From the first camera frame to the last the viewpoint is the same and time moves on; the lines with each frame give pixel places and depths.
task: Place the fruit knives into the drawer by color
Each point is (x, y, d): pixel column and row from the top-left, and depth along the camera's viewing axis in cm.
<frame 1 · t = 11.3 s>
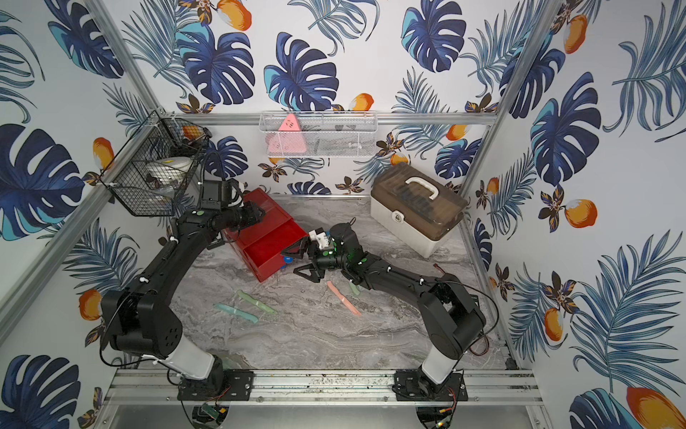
left hand: (258, 208, 84), fingers open
right hand: (286, 260, 75), fingers open
red drawer cabinet: (260, 242, 82), point 22 cm above the table
white storage box brown lid: (416, 208, 92), point 21 cm above the table
green fruit knife: (263, 307, 92), on the table

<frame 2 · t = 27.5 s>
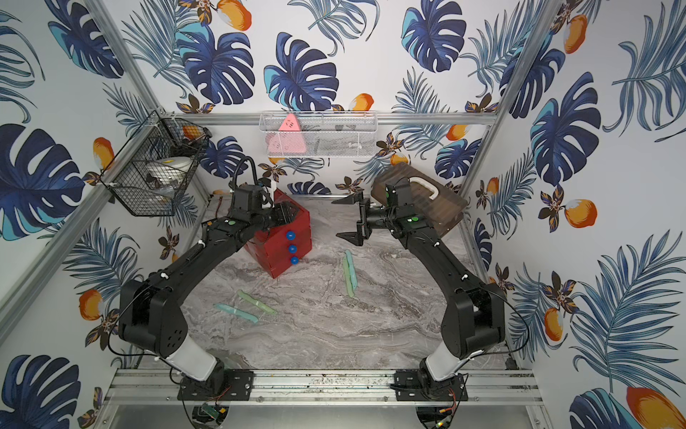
left hand: (292, 206, 84), fingers open
right hand: (332, 215, 73), fingers open
red drawer cabinet: (280, 247, 92), point 13 cm above the table
the other named things where they were.

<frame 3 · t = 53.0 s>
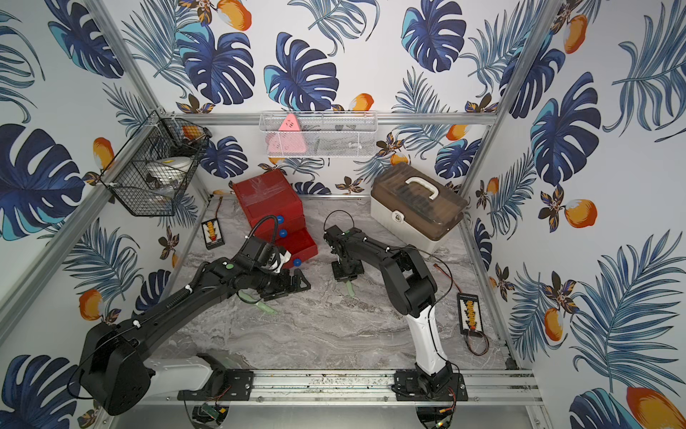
left hand: (299, 286, 78), fingers open
right hand: (347, 279, 97), fingers closed
the named things where they were.

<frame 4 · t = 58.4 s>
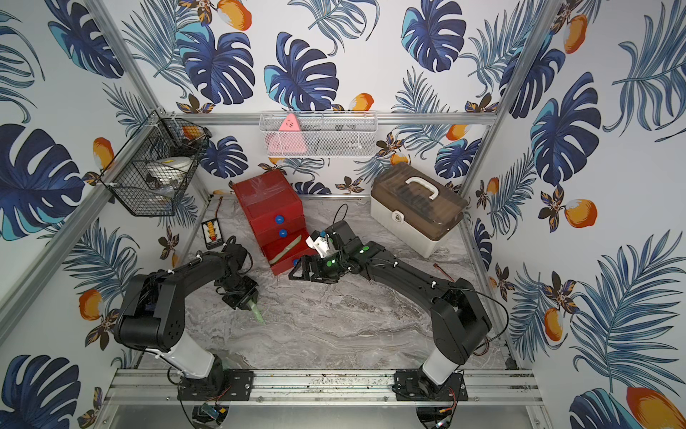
left hand: (255, 300, 90), fingers open
right hand: (300, 276, 77), fingers open
green fruit knife: (256, 311, 90), on the table
the other named things where they were.

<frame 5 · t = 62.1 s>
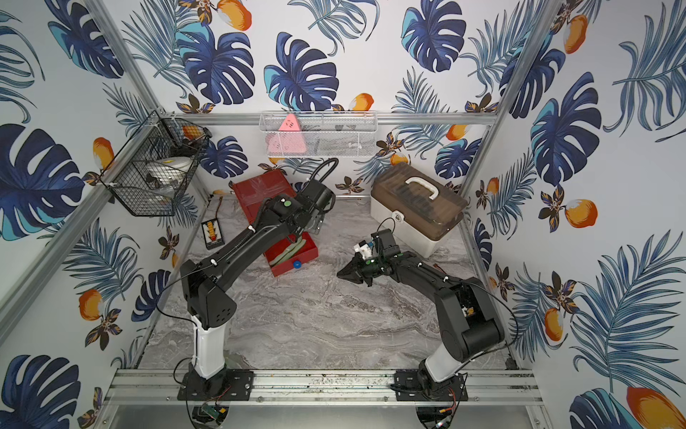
left hand: (300, 211, 83), fingers open
right hand: (338, 273, 84), fingers closed
green fruit knife: (291, 253, 103), on the table
